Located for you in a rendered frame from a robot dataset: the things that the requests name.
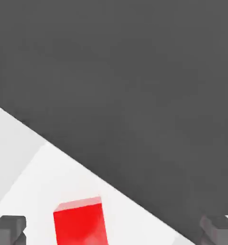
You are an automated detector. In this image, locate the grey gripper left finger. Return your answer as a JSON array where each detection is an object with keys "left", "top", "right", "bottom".
[{"left": 0, "top": 215, "right": 27, "bottom": 245}]

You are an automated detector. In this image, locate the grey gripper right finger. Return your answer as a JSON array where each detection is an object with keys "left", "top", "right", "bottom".
[{"left": 199, "top": 214, "right": 228, "bottom": 245}]

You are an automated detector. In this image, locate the small red cube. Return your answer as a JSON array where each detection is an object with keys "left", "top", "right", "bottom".
[{"left": 53, "top": 196, "right": 109, "bottom": 245}]

